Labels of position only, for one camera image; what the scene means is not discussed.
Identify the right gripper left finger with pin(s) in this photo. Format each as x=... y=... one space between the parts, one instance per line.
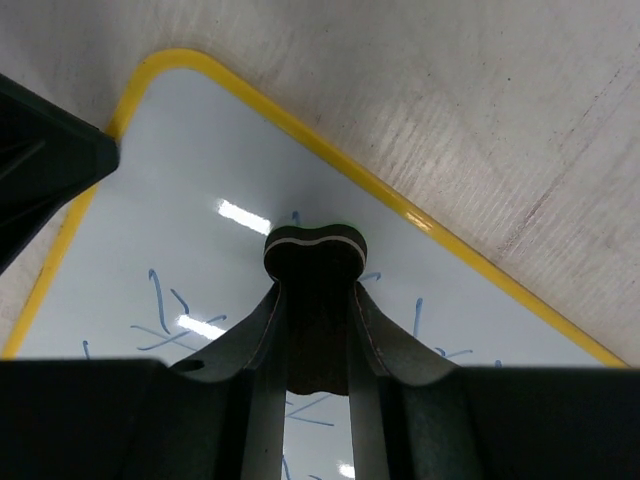
x=216 y=414

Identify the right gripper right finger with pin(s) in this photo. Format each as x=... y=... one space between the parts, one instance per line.
x=417 y=415

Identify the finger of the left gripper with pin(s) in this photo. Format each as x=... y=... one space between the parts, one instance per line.
x=48 y=157

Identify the yellow framed whiteboard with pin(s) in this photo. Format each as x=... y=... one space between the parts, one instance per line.
x=165 y=255

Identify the black whiteboard eraser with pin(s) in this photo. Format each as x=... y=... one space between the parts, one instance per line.
x=318 y=269

